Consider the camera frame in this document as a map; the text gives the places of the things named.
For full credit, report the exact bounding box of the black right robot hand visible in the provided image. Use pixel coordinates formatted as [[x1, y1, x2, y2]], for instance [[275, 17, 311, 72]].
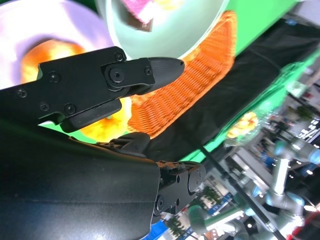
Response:
[[0, 46, 207, 240]]

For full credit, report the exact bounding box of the pale green ceramic bowl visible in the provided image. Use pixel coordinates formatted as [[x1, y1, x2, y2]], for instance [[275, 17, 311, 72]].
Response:
[[96, 0, 231, 62]]

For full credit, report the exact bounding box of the orange wicker basket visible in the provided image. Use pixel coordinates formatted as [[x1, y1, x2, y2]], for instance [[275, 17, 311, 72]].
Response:
[[126, 9, 238, 139]]

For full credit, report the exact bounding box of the lavender round plate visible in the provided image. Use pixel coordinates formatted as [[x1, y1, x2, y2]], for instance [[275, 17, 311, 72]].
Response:
[[0, 0, 115, 91]]

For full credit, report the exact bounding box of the chocolate layered cake slice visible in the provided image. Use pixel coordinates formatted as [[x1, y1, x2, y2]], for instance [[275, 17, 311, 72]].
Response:
[[124, 12, 154, 33]]

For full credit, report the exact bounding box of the pink cake slice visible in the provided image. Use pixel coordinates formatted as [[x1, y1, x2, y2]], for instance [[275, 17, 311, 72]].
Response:
[[121, 0, 157, 24]]

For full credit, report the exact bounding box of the green table cloth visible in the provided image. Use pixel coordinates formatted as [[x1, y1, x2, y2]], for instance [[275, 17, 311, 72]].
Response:
[[0, 0, 320, 163]]

